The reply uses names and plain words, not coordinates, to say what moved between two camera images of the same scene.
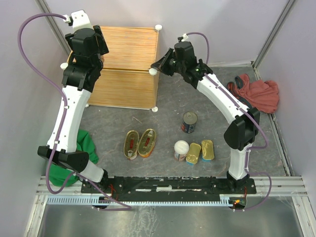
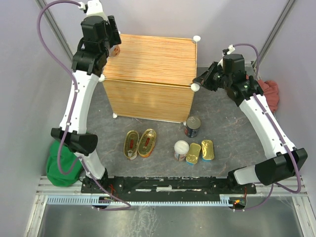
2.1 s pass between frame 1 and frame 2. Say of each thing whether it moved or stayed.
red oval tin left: stayed
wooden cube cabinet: moved
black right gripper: moved
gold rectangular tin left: stayed
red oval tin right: stayed
